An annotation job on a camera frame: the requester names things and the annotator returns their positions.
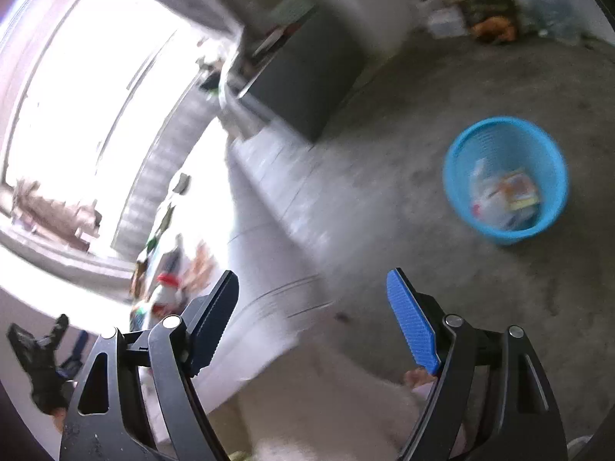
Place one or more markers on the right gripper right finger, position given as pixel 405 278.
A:
pixel 412 321

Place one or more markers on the right hand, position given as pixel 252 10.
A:
pixel 420 382

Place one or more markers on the white milk bottle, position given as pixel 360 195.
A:
pixel 165 299

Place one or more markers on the left hand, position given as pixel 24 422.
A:
pixel 58 417

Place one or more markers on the orange toy on floor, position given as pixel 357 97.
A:
pixel 495 30

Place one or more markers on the dark grey cabinet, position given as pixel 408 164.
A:
pixel 305 81

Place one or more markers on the blue plastic waste basket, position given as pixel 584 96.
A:
pixel 506 178

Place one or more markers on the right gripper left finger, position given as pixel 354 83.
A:
pixel 206 319

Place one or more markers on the floral tablecloth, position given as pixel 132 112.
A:
pixel 280 291

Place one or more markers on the large clear water jug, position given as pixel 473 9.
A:
pixel 561 20

